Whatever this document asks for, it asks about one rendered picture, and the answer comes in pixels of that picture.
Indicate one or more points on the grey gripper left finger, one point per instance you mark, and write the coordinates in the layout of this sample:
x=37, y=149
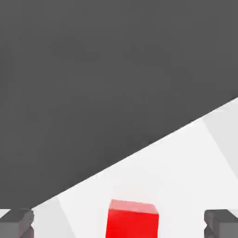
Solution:
x=16, y=225

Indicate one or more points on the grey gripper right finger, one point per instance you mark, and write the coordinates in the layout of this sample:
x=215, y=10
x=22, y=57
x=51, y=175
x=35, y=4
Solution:
x=221, y=225

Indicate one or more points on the small red cube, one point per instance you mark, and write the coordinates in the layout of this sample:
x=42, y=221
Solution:
x=132, y=222

